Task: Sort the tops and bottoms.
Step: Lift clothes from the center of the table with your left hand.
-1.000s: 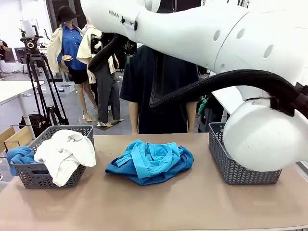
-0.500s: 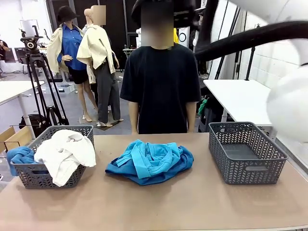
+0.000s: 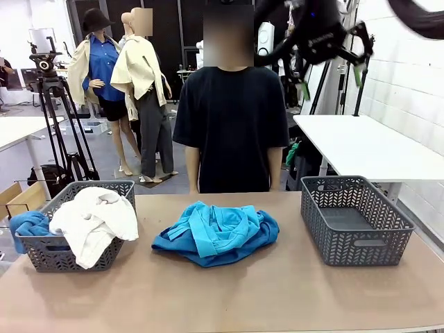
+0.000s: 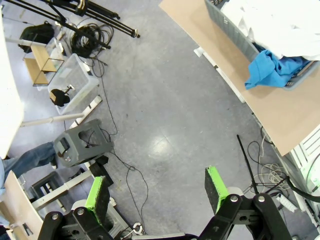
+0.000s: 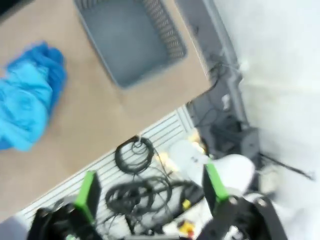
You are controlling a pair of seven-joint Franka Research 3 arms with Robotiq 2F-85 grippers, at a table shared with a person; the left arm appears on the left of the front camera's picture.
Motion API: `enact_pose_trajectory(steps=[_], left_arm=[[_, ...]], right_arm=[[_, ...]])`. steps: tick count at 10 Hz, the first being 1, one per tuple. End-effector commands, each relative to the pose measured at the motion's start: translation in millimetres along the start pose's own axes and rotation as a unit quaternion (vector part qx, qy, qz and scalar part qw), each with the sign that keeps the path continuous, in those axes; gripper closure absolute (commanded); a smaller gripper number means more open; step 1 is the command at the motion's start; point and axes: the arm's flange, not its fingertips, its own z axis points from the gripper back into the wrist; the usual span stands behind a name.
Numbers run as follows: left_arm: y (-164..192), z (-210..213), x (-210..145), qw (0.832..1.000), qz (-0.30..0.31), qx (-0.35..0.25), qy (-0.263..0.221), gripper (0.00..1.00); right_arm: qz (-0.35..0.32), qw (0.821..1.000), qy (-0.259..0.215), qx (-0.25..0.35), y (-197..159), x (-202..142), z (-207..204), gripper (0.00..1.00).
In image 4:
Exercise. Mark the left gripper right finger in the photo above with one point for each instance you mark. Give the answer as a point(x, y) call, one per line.
point(215, 190)

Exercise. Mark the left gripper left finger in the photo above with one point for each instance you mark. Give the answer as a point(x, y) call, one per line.
point(98, 200)

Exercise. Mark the dark blue shirt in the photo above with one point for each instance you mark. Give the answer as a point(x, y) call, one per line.
point(267, 70)

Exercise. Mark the white garment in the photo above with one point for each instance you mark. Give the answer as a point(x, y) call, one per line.
point(282, 27)

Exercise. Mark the black flat box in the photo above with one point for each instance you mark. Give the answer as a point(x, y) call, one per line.
point(102, 172)

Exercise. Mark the black rod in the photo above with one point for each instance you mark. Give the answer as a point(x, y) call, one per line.
point(246, 160)

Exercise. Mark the dark grey plastic stool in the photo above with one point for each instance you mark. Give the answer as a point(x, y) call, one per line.
point(47, 181)

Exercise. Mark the white power strip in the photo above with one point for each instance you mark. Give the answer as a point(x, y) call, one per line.
point(286, 202)

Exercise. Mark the person in blue jeans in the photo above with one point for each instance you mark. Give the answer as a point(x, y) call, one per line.
point(30, 157)

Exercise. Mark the light wooden desk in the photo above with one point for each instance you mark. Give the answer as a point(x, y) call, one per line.
point(17, 207)

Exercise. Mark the black object in bin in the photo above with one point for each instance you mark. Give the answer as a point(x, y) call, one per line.
point(58, 97)

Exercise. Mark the large clear plastic bin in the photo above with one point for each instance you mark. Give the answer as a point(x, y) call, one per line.
point(75, 75)

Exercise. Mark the white table with round leg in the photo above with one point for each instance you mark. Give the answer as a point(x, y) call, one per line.
point(10, 100)

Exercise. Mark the white robot table leg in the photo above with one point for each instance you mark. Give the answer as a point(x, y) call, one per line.
point(198, 52)

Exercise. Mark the small clear plastic bin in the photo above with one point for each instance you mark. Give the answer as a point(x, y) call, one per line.
point(56, 47)

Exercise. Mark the grey woven-pattern plastic basket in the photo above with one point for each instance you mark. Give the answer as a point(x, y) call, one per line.
point(232, 32)

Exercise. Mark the black bag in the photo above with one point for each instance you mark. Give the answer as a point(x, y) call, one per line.
point(37, 32)

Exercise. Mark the grey aluminium frame cart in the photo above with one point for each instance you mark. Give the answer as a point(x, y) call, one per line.
point(117, 222)

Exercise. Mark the white desk leg frame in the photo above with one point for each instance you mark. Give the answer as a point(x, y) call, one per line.
point(72, 181)

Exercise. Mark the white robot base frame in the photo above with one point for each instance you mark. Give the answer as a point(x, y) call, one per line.
point(307, 155)

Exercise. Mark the black camera tripod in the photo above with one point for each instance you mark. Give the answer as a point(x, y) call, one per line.
point(95, 12)

